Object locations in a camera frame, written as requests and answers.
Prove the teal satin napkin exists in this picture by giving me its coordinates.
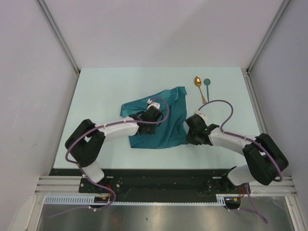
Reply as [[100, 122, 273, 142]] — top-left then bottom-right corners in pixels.
[[120, 87, 187, 149]]

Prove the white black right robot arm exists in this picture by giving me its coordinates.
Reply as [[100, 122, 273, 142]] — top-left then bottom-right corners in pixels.
[[185, 113, 289, 193]]

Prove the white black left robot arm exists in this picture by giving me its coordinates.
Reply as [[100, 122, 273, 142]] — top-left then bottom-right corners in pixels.
[[64, 102, 162, 193]]

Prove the teal plastic spoon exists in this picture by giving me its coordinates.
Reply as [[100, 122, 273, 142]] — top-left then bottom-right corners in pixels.
[[204, 78, 211, 101]]

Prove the gold metal spoon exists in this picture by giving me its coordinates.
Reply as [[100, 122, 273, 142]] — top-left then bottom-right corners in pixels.
[[194, 76, 207, 104]]

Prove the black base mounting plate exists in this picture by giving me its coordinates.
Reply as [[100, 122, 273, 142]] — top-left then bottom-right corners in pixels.
[[49, 168, 281, 209]]

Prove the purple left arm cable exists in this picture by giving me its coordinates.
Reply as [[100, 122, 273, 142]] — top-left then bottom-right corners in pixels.
[[48, 97, 172, 218]]

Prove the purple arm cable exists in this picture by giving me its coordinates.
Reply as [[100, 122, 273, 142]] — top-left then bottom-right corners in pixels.
[[196, 99, 283, 224], [48, 97, 172, 218]]

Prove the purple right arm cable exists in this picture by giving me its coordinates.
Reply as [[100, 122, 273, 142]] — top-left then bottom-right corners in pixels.
[[196, 99, 283, 224]]

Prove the right aluminium side rail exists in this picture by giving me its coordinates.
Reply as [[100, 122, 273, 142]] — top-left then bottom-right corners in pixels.
[[241, 68, 269, 134]]

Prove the right aluminium corner post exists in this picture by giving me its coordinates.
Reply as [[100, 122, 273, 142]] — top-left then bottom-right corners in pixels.
[[247, 0, 293, 73]]

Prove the aluminium corner post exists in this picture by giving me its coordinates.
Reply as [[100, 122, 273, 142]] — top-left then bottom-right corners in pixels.
[[247, 0, 293, 73], [35, 0, 81, 76]]

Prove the white slotted cable duct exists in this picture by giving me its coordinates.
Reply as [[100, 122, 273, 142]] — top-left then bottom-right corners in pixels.
[[44, 195, 225, 206]]

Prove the aluminium front frame rail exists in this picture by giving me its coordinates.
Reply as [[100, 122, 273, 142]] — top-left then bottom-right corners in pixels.
[[35, 176, 297, 196]]

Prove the left aluminium corner post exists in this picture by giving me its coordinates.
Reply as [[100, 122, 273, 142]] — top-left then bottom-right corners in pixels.
[[35, 0, 81, 76]]

